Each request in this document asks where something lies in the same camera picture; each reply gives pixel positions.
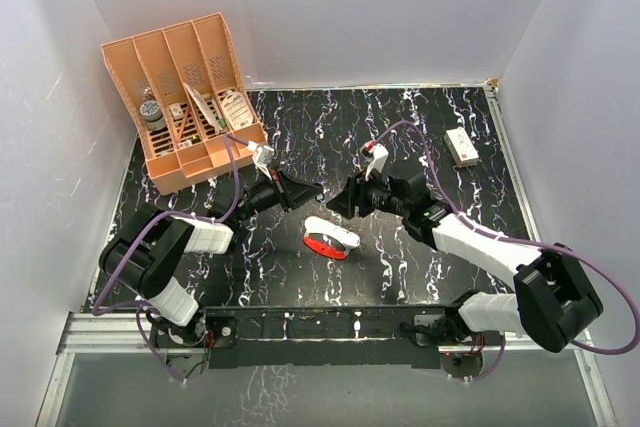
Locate round grey tin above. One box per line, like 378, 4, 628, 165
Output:
139, 100, 166, 131

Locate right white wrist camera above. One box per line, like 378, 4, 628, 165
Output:
361, 140, 389, 181

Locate purple cable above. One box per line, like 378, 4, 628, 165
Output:
364, 119, 639, 382
90, 132, 256, 383

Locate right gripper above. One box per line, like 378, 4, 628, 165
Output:
328, 165, 409, 219

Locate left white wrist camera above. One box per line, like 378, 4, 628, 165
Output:
247, 141, 275, 177

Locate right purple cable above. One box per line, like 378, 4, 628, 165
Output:
364, 119, 639, 382

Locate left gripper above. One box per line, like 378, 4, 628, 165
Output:
235, 164, 323, 223

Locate white paper packet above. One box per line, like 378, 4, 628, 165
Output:
183, 82, 226, 134

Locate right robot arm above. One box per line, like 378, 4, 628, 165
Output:
327, 171, 603, 353

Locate small white cardboard box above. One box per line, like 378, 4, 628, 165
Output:
444, 127, 479, 167

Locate orange pencil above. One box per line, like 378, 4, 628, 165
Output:
176, 105, 192, 144

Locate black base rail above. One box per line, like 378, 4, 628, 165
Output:
149, 304, 506, 371

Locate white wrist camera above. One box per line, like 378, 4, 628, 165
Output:
361, 140, 389, 181
247, 141, 275, 177

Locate small white card box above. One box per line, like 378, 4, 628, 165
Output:
169, 103, 184, 121

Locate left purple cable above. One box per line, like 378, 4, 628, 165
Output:
90, 132, 256, 383

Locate orange plastic desk organizer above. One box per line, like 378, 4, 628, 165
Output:
102, 13, 267, 195

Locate white blister pack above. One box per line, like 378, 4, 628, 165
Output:
221, 90, 254, 130

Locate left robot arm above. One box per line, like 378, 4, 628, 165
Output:
98, 168, 324, 346

